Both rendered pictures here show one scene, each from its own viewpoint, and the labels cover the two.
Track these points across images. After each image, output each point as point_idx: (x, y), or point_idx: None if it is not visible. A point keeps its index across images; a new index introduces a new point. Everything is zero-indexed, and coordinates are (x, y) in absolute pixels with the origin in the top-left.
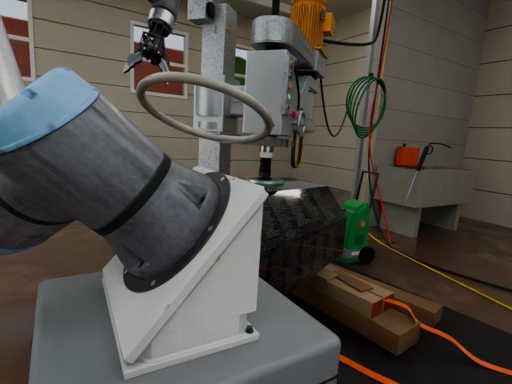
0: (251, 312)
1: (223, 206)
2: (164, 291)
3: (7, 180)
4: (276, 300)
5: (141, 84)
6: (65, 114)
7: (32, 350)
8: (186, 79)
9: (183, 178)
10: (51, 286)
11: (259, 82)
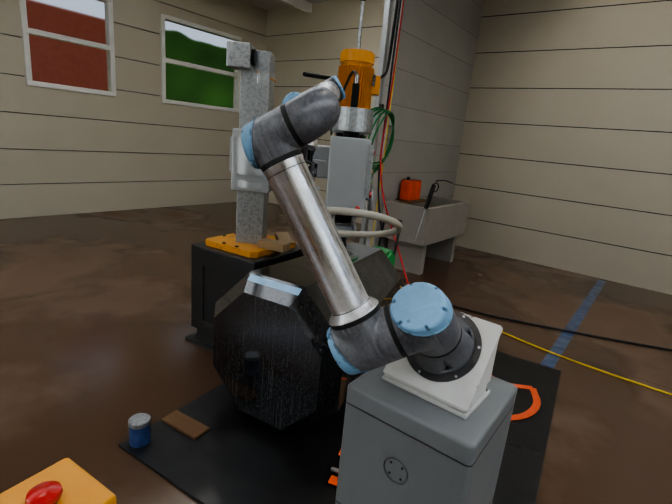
0: None
1: (479, 335)
2: (467, 379)
3: (414, 342)
4: None
5: None
6: (451, 313)
7: (411, 418)
8: (362, 215)
9: (462, 324)
10: (361, 386)
11: (343, 167)
